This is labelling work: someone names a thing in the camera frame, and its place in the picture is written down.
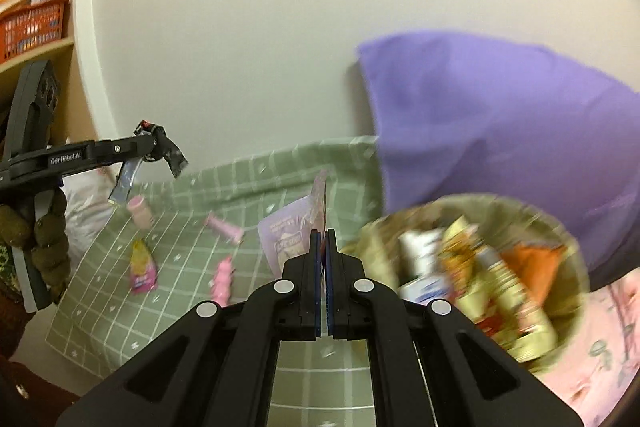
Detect yellow snack packet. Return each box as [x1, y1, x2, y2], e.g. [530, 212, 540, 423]
[457, 277, 558, 358]

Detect white plastic bag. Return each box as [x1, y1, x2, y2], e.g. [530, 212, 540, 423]
[62, 167, 131, 258]

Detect pink yellow candy packet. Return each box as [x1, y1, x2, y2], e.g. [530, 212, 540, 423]
[129, 239, 160, 294]

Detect purple snack wrapper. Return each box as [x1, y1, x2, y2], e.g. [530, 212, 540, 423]
[257, 197, 316, 275]

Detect purple cloth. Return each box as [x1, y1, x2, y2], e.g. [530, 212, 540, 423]
[356, 31, 640, 293]

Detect orange plastic basket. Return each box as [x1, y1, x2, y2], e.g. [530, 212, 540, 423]
[0, 0, 68, 64]

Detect person's left hand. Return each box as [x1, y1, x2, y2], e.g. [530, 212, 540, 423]
[0, 189, 71, 303]

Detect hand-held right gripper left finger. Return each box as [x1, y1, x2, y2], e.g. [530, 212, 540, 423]
[55, 229, 325, 427]

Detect lumpy pink sausage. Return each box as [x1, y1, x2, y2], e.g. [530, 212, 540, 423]
[210, 256, 236, 305]

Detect dark cloth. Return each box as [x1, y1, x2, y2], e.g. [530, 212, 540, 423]
[0, 282, 81, 413]

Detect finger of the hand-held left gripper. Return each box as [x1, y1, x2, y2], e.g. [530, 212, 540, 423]
[152, 127, 190, 180]
[134, 119, 171, 162]

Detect smooth pink sausage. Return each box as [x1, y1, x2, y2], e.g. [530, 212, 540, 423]
[206, 213, 246, 245]

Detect white green snack wrapper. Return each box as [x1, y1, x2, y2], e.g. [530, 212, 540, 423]
[400, 229, 441, 280]

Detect silver foil wrapper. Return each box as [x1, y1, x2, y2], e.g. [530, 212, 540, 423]
[109, 157, 143, 206]

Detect pink floral bedsheet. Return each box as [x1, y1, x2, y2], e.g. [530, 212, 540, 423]
[537, 274, 640, 427]

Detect green checked blanket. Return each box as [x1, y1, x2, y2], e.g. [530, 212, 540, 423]
[45, 136, 401, 427]

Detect clear yellow chip packet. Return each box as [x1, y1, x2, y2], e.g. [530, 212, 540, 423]
[440, 217, 481, 268]

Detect white blue packet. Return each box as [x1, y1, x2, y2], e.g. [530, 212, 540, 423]
[400, 277, 453, 305]

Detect pink yogurt bottle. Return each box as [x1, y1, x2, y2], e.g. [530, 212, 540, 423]
[126, 197, 155, 229]

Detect wooden shelf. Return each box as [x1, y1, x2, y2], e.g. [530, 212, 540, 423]
[0, 0, 96, 148]

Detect orange snack packet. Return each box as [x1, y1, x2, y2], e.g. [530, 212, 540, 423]
[500, 242, 568, 303]

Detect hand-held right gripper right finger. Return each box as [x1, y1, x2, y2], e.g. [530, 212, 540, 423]
[326, 229, 583, 427]

